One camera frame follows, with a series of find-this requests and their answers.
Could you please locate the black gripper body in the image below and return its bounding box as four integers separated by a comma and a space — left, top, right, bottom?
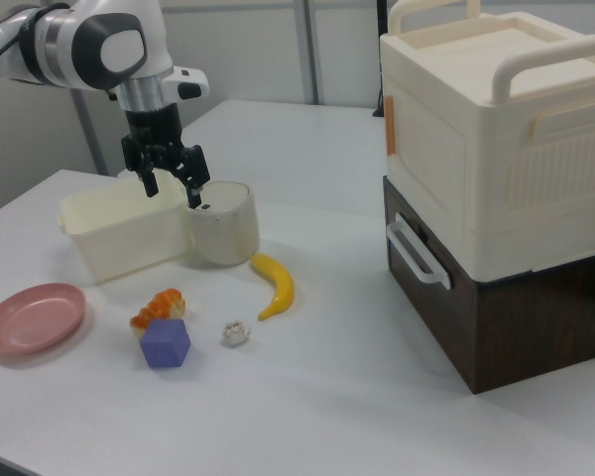
120, 102, 203, 180

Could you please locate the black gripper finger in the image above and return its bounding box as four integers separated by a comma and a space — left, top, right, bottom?
177, 144, 212, 210
134, 153, 160, 197

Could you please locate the small cream trash can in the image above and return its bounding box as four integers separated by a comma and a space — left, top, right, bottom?
184, 180, 261, 267

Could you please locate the cream rectangular plastic bin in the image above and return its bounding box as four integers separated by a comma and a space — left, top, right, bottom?
58, 171, 194, 286

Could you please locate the toy bread loaf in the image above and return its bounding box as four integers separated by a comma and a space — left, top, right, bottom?
130, 288, 187, 341

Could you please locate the yellow toy banana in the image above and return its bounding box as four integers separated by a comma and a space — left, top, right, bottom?
249, 252, 297, 322

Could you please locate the crumpled white paper ball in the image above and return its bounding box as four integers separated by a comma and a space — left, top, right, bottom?
220, 318, 254, 349

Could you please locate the purple cube block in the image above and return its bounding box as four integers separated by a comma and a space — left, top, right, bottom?
139, 318, 192, 370

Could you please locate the pink plastic plate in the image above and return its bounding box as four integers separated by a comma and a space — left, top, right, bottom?
0, 282, 88, 355

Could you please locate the dark wooden drawer cabinet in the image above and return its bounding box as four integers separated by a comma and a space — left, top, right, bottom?
382, 176, 595, 396

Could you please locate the black cable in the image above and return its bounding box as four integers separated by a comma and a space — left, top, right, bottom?
371, 0, 389, 119

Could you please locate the white drawer handle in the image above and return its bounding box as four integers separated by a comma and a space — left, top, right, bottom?
386, 213, 452, 291

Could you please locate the cream storage box with handles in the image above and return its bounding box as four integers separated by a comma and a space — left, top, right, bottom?
379, 0, 595, 283

